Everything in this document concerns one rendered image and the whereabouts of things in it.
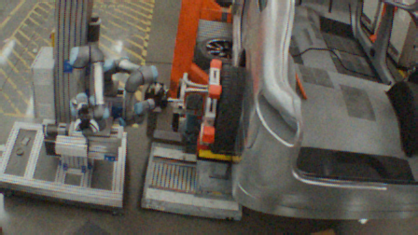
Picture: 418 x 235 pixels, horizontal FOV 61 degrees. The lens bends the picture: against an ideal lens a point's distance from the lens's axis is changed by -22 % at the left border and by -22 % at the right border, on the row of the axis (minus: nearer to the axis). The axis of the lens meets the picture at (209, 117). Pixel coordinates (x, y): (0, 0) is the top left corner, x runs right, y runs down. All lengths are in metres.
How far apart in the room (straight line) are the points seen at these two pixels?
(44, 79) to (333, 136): 2.19
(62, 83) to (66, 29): 0.45
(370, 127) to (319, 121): 0.51
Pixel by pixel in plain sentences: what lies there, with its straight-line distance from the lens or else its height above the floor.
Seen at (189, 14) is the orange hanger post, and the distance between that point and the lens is 3.46.
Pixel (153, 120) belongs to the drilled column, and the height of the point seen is 0.20.
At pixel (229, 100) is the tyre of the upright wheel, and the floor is 1.09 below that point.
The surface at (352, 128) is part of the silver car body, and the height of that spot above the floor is 0.97.
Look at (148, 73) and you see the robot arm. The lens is 3.05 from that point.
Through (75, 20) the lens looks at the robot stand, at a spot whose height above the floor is 1.59.
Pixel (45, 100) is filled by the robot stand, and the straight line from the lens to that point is 3.17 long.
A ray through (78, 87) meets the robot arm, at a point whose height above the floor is 1.18.
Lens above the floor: 2.73
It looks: 36 degrees down
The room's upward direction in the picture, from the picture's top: 10 degrees clockwise
